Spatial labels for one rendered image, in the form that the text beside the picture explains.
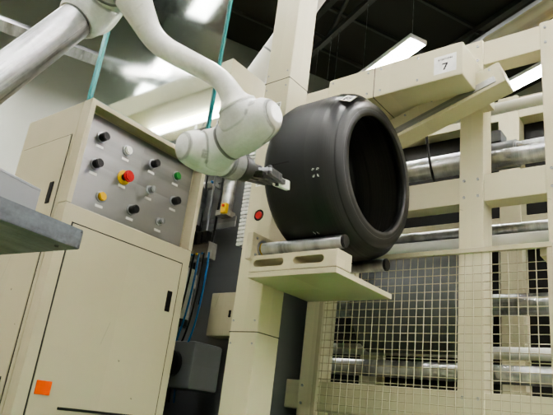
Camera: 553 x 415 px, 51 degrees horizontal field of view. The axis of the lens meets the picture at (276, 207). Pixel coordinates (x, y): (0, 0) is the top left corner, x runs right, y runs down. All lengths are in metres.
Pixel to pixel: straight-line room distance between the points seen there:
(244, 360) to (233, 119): 0.94
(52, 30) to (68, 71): 10.33
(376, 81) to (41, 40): 1.38
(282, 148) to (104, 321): 0.80
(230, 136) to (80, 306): 0.78
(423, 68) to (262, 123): 1.14
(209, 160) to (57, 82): 10.45
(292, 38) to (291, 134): 0.69
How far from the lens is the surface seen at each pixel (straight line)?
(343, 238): 1.85
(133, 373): 2.05
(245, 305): 2.12
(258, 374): 2.07
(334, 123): 1.91
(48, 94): 11.75
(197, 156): 1.48
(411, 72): 2.44
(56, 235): 1.18
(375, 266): 2.09
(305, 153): 1.88
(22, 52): 1.65
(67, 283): 1.89
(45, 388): 1.87
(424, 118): 2.47
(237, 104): 1.44
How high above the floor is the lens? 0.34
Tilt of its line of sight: 20 degrees up
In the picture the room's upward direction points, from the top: 7 degrees clockwise
